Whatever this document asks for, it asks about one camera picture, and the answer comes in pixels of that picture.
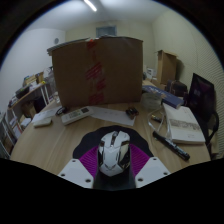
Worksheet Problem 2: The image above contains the tall narrow cardboard box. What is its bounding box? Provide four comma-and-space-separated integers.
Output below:
156, 49, 178, 86

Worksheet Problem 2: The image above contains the black round mouse pad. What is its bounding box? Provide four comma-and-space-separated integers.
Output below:
72, 124, 154, 160

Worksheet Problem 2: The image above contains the black marker pen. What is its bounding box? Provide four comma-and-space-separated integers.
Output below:
152, 130, 191, 162

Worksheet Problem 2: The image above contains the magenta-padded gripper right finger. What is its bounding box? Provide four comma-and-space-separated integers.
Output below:
128, 143, 172, 189

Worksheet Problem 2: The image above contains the white open book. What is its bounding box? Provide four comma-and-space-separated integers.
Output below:
162, 102, 207, 145

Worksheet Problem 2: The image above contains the large brown cardboard box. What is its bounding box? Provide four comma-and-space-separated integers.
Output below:
51, 35, 144, 108

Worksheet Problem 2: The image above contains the white remote control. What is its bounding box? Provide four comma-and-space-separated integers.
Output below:
60, 105, 95, 126

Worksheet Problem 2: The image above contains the dark brown bag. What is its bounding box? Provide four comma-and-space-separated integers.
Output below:
165, 79, 188, 98

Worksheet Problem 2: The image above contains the white and grey computer mouse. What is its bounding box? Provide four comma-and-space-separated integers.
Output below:
97, 130, 132, 178

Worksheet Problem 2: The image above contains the cluttered wooden side desk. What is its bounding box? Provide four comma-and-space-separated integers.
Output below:
6, 81, 51, 118

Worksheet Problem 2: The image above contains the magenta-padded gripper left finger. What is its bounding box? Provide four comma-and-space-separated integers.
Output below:
57, 145, 101, 190

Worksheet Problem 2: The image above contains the small black clip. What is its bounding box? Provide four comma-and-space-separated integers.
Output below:
125, 106, 140, 120

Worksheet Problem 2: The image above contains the black coiled cable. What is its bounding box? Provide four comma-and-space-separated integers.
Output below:
55, 105, 69, 117

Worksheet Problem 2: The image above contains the long ceiling light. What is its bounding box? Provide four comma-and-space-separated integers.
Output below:
83, 0, 98, 13

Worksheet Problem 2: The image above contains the blue book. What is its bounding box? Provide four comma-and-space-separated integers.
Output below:
142, 84, 185, 109

